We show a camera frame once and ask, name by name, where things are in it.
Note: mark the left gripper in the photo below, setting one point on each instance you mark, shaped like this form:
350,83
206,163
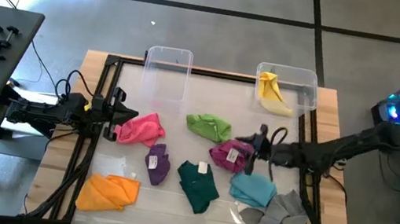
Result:
103,110

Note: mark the clear plastic bin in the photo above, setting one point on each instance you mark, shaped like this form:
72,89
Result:
165,79
306,92

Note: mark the clear plastic table sheet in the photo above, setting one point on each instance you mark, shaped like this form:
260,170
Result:
168,218

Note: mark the purple towel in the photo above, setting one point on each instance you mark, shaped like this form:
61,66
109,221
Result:
159,169

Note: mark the orange towel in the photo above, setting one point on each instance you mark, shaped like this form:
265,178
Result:
104,193

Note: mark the pink towel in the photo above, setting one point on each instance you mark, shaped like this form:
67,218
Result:
140,129

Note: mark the magenta towel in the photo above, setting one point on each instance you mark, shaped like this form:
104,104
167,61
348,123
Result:
223,157

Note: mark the black aluminium table frame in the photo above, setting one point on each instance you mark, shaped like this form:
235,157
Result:
213,73

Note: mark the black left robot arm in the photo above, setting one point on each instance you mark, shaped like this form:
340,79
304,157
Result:
41,113

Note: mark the yellow towel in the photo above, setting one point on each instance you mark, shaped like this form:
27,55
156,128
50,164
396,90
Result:
268,92

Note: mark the dark green towel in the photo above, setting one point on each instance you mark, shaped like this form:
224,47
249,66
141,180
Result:
196,189

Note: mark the teal towel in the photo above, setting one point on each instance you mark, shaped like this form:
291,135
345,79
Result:
252,189

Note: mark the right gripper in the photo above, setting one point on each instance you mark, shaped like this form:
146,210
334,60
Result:
262,149

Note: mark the white box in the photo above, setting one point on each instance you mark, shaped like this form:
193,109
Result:
23,127

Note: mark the light green towel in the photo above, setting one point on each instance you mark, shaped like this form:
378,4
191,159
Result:
207,127

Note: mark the grey towel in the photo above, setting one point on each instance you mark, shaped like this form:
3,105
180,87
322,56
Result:
279,219

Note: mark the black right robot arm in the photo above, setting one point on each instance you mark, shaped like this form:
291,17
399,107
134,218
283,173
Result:
321,154

